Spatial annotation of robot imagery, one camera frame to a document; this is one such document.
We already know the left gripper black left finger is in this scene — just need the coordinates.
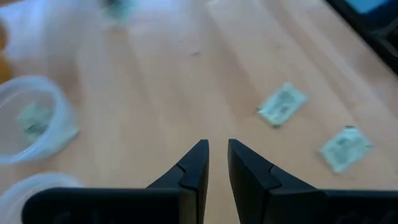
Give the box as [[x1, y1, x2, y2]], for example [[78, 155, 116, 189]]
[[21, 139, 210, 224]]

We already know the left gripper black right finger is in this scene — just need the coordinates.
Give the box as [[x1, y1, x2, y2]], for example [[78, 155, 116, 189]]
[[228, 138, 398, 224]]

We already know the green white sweetener packet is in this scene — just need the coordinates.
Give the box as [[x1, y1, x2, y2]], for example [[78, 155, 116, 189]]
[[256, 82, 309, 128], [17, 102, 53, 138], [318, 125, 373, 174], [101, 0, 137, 27]]

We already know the clear plastic cup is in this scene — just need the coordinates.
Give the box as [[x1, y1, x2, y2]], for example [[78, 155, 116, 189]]
[[0, 75, 79, 165], [0, 172, 85, 224]]

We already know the amber translucent mug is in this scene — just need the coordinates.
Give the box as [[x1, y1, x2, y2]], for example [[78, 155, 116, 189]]
[[0, 18, 12, 85]]

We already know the black aluminium table frame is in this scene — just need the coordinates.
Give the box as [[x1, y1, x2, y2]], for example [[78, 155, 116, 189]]
[[323, 0, 398, 75]]

